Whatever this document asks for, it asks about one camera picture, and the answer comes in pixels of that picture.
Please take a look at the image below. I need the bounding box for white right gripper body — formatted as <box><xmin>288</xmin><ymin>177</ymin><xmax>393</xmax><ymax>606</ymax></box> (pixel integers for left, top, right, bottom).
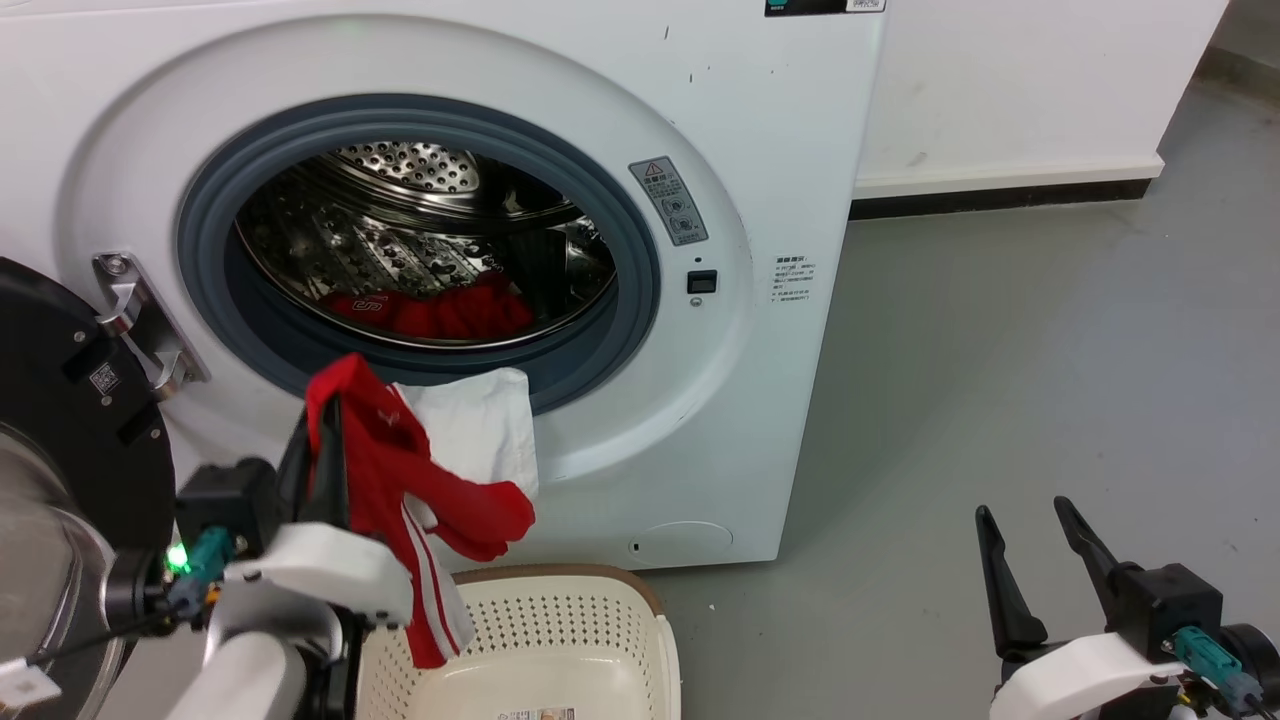
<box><xmin>989</xmin><ymin>631</ymin><xmax>1183</xmax><ymax>720</ymax></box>

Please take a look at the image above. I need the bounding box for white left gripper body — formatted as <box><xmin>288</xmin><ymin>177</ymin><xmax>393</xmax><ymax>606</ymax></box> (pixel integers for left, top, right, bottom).
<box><xmin>223</xmin><ymin>522</ymin><xmax>415</xmax><ymax>629</ymax></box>

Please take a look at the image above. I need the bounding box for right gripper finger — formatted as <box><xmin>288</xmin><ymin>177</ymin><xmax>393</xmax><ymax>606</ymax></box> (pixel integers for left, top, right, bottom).
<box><xmin>975</xmin><ymin>505</ymin><xmax>1049</xmax><ymax>662</ymax></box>
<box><xmin>1053</xmin><ymin>495</ymin><xmax>1142</xmax><ymax>627</ymax></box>

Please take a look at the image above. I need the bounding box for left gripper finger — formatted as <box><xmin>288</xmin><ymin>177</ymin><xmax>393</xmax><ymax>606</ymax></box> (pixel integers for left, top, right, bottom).
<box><xmin>275</xmin><ymin>410</ymin><xmax>314</xmax><ymax>528</ymax></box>
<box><xmin>300</xmin><ymin>394</ymin><xmax>352</xmax><ymax>533</ymax></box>

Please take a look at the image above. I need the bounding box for red garment with white stripes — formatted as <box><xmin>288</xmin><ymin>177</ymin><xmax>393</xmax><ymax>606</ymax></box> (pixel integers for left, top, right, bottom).
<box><xmin>304</xmin><ymin>352</ymin><xmax>537</xmax><ymax>670</ymax></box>

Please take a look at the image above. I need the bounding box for cream perforated laundry basket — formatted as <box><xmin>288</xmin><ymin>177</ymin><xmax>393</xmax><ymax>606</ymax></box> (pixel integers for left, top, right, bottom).
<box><xmin>355</xmin><ymin>563</ymin><xmax>684</xmax><ymax>720</ymax></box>

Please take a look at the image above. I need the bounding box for white front-load washing machine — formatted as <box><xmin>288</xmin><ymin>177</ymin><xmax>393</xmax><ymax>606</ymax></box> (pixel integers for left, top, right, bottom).
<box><xmin>0</xmin><ymin>0</ymin><xmax>888</xmax><ymax>572</ymax></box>

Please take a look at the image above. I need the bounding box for black round washer door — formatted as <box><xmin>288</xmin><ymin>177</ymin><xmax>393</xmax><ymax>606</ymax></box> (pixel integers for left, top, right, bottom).
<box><xmin>0</xmin><ymin>257</ymin><xmax>179</xmax><ymax>720</ymax></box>

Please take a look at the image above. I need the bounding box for grey rubber door gasket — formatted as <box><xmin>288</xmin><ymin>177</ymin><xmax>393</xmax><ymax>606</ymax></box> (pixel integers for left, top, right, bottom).
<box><xmin>177</xmin><ymin>94</ymin><xmax>662</xmax><ymax>417</ymax></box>

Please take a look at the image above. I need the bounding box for metal door hinge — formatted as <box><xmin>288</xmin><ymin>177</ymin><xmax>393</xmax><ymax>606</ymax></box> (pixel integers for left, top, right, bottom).
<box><xmin>93</xmin><ymin>252</ymin><xmax>211</xmax><ymax>402</ymax></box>

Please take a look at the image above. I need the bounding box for red garment with white print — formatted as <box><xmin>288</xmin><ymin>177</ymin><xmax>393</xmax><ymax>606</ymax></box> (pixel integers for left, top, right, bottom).
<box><xmin>320</xmin><ymin>274</ymin><xmax>537</xmax><ymax>344</ymax></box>

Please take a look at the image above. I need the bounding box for perforated steel washer drum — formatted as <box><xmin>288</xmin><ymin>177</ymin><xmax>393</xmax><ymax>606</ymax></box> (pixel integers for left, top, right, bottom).
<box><xmin>235</xmin><ymin>141</ymin><xmax>618</xmax><ymax>350</ymax></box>

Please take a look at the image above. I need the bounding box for round filter cover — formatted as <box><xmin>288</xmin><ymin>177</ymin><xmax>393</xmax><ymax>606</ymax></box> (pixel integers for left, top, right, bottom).
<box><xmin>628</xmin><ymin>520</ymin><xmax>735</xmax><ymax>567</ymax></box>

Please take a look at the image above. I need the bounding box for small printed spec label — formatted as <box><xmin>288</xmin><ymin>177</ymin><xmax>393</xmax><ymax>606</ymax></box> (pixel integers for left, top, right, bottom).
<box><xmin>770</xmin><ymin>254</ymin><xmax>817</xmax><ymax>305</ymax></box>

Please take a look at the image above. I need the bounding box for grey warning sticker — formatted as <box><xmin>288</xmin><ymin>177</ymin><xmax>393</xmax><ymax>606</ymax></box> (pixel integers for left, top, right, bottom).
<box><xmin>628</xmin><ymin>156</ymin><xmax>710</xmax><ymax>248</ymax></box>

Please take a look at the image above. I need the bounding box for black washer control panel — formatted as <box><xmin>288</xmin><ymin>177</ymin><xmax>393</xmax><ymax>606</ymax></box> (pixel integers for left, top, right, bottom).
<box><xmin>765</xmin><ymin>0</ymin><xmax>888</xmax><ymax>18</ymax></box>

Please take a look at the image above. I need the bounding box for teal left cable connector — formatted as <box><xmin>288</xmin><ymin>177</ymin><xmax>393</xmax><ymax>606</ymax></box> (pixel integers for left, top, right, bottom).
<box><xmin>166</xmin><ymin>528</ymin><xmax>238</xmax><ymax>613</ymax></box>

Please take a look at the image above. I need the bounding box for teal cable connector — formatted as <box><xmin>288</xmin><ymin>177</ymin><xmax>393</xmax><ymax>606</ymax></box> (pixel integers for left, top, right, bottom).
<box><xmin>1173</xmin><ymin>626</ymin><xmax>1263</xmax><ymax>717</ymax></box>
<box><xmin>166</xmin><ymin>528</ymin><xmax>238</xmax><ymax>613</ymax></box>

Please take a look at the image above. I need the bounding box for teal right cable connector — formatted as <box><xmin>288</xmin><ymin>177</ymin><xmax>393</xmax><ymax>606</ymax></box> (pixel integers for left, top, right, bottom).
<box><xmin>1173</xmin><ymin>626</ymin><xmax>1263</xmax><ymax>717</ymax></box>

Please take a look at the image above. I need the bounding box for thin black cable with tag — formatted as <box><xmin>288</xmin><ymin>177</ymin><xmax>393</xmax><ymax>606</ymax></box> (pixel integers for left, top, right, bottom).
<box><xmin>0</xmin><ymin>612</ymin><xmax>173</xmax><ymax>712</ymax></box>

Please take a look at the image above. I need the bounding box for black wall baseboard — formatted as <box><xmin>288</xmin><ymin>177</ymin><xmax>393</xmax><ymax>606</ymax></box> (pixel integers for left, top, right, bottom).
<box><xmin>849</xmin><ymin>178</ymin><xmax>1154</xmax><ymax>222</ymax></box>

